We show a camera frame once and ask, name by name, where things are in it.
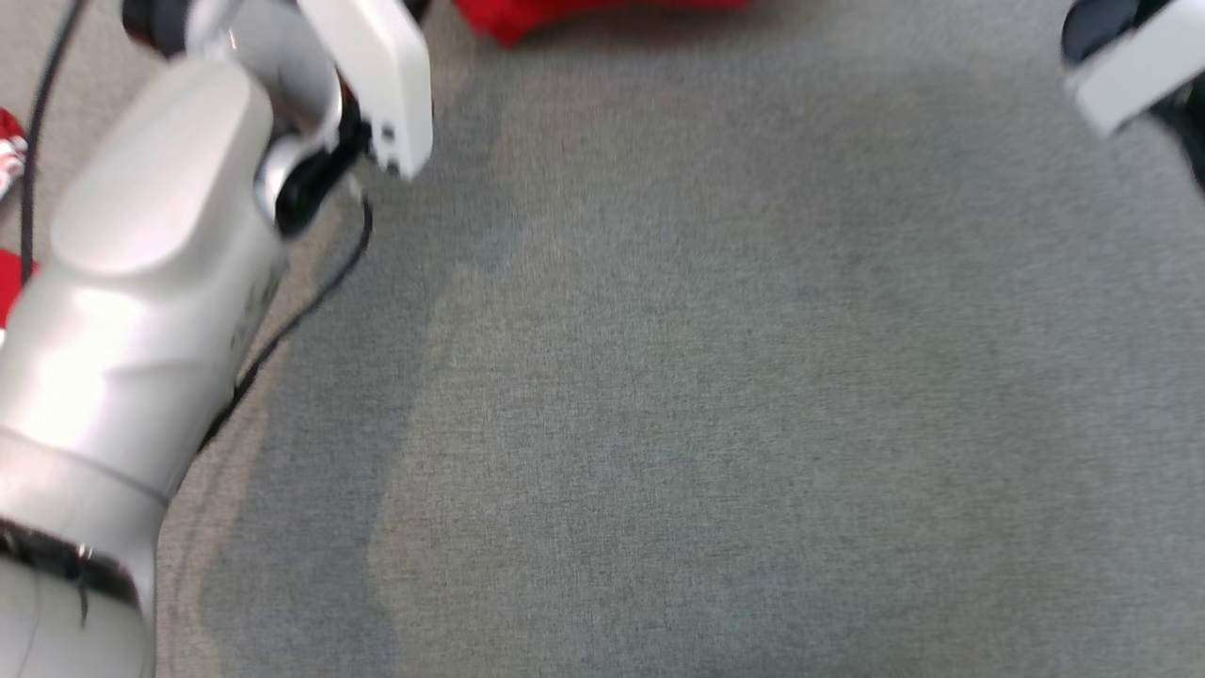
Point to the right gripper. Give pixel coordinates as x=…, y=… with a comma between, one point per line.
x=1139, y=66

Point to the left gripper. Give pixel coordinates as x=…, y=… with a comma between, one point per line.
x=386, y=75

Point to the red shorts white trim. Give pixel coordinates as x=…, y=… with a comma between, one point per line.
x=527, y=14

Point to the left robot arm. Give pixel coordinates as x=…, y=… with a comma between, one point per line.
x=141, y=330

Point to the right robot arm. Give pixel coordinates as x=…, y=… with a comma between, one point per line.
x=1191, y=141

